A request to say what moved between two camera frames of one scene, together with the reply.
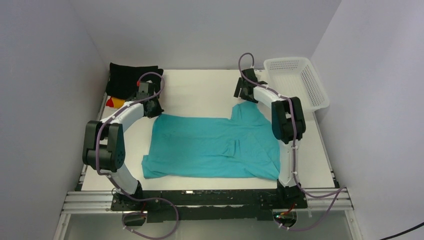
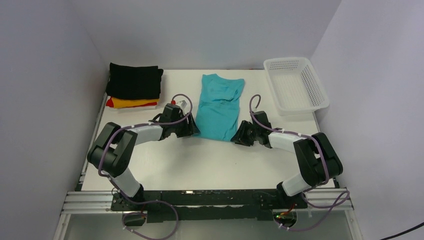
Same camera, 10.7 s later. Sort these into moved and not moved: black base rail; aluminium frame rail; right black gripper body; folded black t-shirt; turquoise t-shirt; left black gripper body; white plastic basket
Moved: turquoise t-shirt; left black gripper body; right black gripper body
Not moved: white plastic basket; folded black t-shirt; aluminium frame rail; black base rail
